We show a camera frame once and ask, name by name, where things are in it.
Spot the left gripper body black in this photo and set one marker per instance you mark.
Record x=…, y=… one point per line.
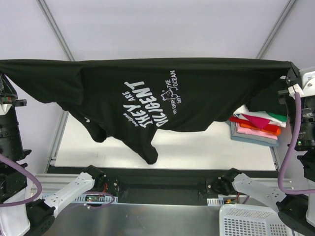
x=6, y=99

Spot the black printed t-shirt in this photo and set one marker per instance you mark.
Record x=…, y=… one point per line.
x=130, y=99

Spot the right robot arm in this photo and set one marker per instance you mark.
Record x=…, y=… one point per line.
x=295, y=208

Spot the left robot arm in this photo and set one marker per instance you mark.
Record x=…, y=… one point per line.
x=22, y=210

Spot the orange t-shirt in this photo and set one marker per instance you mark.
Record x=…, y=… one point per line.
x=275, y=131

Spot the red t-shirt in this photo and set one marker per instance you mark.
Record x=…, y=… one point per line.
x=238, y=120

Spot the white t-shirt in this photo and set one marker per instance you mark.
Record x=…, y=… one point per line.
x=273, y=121

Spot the magenta t-shirt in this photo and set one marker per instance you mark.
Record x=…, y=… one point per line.
x=257, y=121

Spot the black folded t-shirt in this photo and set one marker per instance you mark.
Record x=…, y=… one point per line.
x=267, y=100

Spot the pink t-shirt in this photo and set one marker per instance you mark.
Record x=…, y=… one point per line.
x=248, y=131

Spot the grey t-shirt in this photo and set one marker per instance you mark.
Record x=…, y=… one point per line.
x=233, y=132

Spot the white plastic basket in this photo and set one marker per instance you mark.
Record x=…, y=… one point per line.
x=248, y=220

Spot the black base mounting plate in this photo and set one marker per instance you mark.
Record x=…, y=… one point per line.
x=162, y=196

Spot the aluminium front rail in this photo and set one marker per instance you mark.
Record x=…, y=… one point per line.
x=54, y=180

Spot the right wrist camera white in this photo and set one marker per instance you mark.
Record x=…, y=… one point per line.
x=304, y=85

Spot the left slotted cable duct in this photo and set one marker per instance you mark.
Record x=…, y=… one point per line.
x=95, y=199

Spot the slotted cable duct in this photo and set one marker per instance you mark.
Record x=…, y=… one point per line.
x=215, y=202
x=95, y=199

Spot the right slotted cable duct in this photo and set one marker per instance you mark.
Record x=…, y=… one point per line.
x=215, y=202

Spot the right aluminium frame post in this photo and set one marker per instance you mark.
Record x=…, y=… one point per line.
x=288, y=8

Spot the aluminium frame post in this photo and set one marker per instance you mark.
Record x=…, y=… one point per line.
x=55, y=29
x=288, y=8

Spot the left aluminium frame post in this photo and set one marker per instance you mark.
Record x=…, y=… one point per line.
x=55, y=29

